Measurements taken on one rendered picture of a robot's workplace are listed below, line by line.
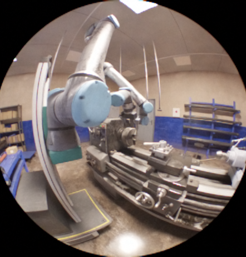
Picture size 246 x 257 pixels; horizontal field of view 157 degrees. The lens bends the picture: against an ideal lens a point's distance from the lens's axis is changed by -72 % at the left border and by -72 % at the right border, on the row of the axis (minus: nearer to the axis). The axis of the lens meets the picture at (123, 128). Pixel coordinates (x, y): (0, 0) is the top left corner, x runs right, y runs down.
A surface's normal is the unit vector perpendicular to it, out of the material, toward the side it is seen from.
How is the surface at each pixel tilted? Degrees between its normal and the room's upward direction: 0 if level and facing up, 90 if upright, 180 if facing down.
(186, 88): 90
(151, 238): 0
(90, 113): 95
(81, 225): 0
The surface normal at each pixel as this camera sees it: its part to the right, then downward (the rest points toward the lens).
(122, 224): 0.01, -0.99
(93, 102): 0.90, 0.16
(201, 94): -0.70, 0.11
